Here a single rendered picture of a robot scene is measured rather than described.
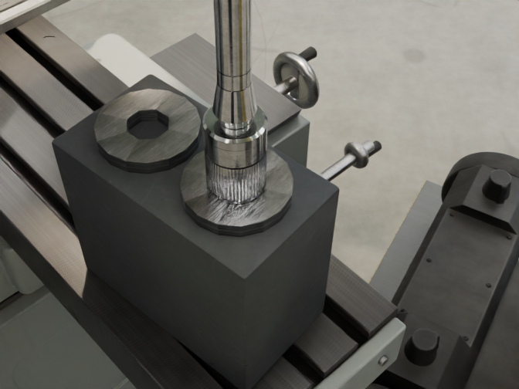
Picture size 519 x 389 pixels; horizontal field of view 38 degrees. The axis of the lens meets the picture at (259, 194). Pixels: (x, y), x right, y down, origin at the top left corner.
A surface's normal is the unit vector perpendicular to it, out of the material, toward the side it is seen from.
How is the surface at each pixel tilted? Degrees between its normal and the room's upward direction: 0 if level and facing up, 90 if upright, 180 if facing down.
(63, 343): 90
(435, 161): 0
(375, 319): 0
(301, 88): 90
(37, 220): 0
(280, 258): 90
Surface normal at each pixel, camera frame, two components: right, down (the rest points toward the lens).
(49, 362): 0.68, 0.56
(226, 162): -0.21, 0.74
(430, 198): 0.01, -0.65
